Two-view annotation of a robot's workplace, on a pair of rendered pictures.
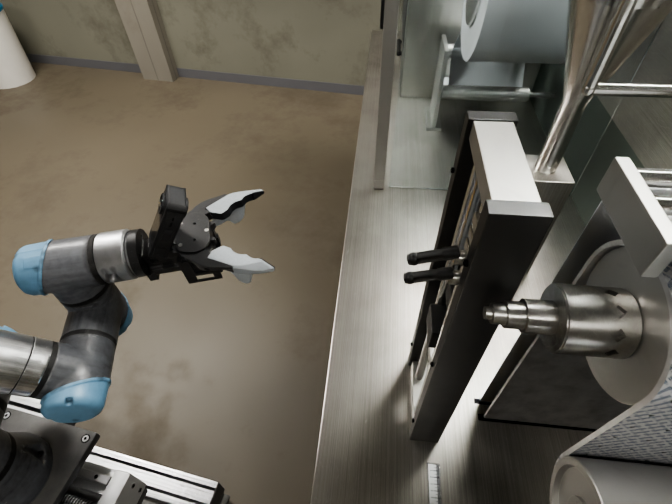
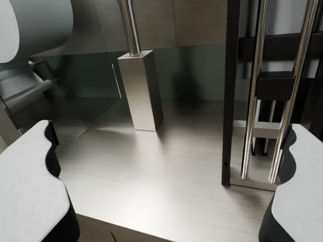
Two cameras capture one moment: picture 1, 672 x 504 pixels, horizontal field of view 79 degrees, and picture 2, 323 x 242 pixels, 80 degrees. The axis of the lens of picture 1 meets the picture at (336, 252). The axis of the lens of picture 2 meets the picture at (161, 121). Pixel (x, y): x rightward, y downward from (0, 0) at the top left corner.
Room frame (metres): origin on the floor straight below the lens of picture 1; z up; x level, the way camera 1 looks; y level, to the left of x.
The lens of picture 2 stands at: (0.41, 0.20, 1.29)
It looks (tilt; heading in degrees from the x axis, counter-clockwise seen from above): 31 degrees down; 286
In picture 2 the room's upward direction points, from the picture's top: 9 degrees counter-clockwise
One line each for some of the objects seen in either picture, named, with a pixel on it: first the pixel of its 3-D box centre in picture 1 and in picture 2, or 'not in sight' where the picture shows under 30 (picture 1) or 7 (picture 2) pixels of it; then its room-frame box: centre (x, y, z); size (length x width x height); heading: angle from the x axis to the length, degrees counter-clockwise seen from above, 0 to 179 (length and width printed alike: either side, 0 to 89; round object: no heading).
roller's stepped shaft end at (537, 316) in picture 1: (517, 315); not in sight; (0.20, -0.17, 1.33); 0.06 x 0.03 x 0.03; 83
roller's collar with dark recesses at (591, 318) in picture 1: (585, 320); not in sight; (0.20, -0.23, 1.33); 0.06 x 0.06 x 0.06; 83
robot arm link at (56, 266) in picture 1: (66, 266); not in sight; (0.39, 0.39, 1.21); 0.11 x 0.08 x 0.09; 100
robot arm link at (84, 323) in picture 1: (96, 313); not in sight; (0.37, 0.39, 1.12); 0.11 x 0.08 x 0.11; 10
